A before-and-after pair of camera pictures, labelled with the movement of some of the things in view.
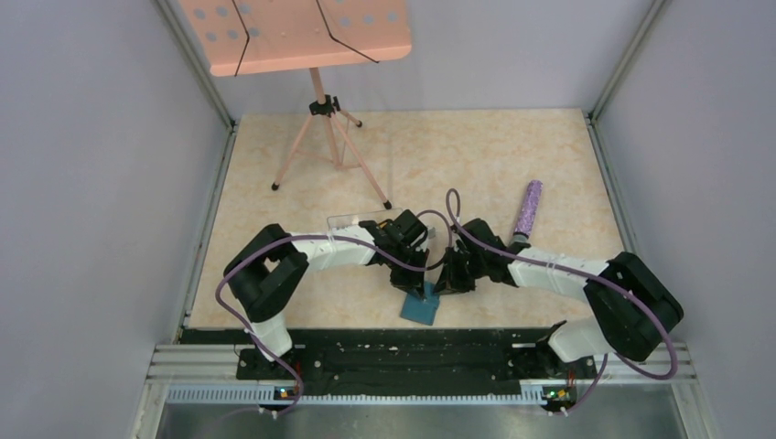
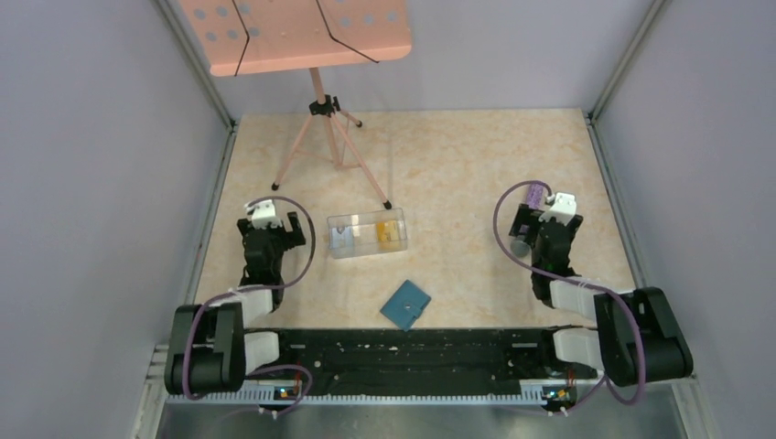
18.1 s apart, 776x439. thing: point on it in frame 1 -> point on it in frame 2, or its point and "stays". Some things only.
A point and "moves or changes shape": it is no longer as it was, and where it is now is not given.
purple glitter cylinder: [529, 208] stays
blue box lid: [420, 310] moves or changes shape
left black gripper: [412, 282] -> [291, 238]
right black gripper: [450, 282] -> [527, 216]
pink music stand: [246, 37] stays
